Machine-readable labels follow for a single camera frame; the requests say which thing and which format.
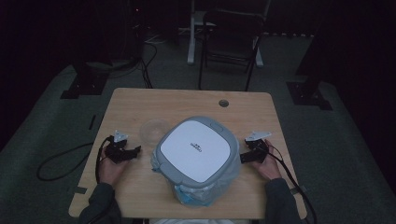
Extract black folding chair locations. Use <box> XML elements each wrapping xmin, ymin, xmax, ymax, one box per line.
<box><xmin>197</xmin><ymin>10</ymin><xmax>266</xmax><ymax>92</ymax></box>

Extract person's left hand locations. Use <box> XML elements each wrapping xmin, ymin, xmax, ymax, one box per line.
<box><xmin>97</xmin><ymin>146</ymin><xmax>131</xmax><ymax>189</ymax></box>

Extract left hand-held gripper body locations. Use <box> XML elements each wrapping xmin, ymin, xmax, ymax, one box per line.
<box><xmin>104</xmin><ymin>130</ymin><xmax>134</xmax><ymax>164</ymax></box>

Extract person's right hand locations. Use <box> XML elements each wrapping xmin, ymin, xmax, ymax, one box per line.
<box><xmin>250</xmin><ymin>139</ymin><xmax>283</xmax><ymax>181</ymax></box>

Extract grey white-lidded trash bin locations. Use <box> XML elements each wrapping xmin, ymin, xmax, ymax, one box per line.
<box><xmin>150</xmin><ymin>115</ymin><xmax>243</xmax><ymax>208</ymax></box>

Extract black stand base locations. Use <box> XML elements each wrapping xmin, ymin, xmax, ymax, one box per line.
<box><xmin>286</xmin><ymin>31</ymin><xmax>333</xmax><ymax>112</ymax></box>
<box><xmin>60</xmin><ymin>60</ymin><xmax>110</xmax><ymax>100</ymax></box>

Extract clear plastic bin liner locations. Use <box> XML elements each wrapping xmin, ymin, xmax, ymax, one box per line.
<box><xmin>150</xmin><ymin>148</ymin><xmax>243</xmax><ymax>208</ymax></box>

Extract black stand cables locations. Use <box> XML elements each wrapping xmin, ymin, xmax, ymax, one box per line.
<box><xmin>135</xmin><ymin>39</ymin><xmax>159</xmax><ymax>90</ymax></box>

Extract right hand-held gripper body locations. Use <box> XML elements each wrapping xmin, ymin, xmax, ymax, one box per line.
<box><xmin>244</xmin><ymin>131</ymin><xmax>273</xmax><ymax>164</ymax></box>

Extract clear plastic cup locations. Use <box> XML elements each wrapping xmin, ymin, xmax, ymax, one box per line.
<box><xmin>138</xmin><ymin>119</ymin><xmax>171</xmax><ymax>147</ymax></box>

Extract black metal chair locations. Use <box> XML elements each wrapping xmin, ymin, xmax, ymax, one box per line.
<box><xmin>186</xmin><ymin>0</ymin><xmax>273</xmax><ymax>68</ymax></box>

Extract black cable loop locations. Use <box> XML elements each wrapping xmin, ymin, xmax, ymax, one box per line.
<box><xmin>35</xmin><ymin>142</ymin><xmax>94</xmax><ymax>182</ymax></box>

